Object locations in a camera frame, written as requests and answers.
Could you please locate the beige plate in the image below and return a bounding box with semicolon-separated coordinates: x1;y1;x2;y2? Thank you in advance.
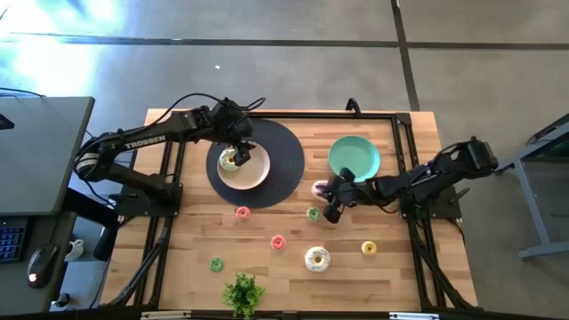
216;140;271;191

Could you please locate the black computer mouse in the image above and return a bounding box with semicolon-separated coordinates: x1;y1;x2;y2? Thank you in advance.
27;243;60;290

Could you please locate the large pink frosted donut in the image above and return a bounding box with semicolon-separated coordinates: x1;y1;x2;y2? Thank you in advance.
310;180;333;200

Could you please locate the white mug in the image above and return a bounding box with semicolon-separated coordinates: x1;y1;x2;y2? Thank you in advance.
65;238;85;263

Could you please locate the large white drizzled donut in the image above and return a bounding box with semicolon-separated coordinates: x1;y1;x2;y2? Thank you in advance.
304;245;333;274
218;147;242;172

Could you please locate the teal plate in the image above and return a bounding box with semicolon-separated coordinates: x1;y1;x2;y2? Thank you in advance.
327;135;381;183

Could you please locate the grey metal table frame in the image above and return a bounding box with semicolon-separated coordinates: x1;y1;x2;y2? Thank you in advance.
494;112;569;260

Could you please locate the black frame clamp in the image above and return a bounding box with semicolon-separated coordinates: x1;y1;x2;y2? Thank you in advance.
344;97;364;118

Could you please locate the silver metal bracket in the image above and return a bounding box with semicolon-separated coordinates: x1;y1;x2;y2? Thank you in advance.
389;311;441;320
140;310;193;320

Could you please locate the small green potted plant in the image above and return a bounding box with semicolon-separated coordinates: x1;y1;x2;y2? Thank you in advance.
220;271;267;320

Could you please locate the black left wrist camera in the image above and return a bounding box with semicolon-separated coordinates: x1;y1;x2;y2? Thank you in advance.
212;99;244;127

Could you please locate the black aluminium table frame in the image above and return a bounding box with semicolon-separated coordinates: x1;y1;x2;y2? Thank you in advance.
106;109;480;313

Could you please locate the grey desk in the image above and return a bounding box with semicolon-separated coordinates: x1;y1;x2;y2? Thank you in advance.
0;96;96;218

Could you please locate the keyboard with blue backlight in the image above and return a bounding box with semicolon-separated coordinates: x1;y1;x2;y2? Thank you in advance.
0;216;29;264

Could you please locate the dark round placemat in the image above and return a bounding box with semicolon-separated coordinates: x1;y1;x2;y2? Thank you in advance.
205;117;306;209

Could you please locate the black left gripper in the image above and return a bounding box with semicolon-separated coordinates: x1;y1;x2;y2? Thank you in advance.
208;98;258;168

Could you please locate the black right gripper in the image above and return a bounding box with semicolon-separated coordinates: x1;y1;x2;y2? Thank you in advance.
323;167;380;225

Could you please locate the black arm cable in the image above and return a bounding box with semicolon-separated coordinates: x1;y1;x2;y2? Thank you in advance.
145;92;268;131

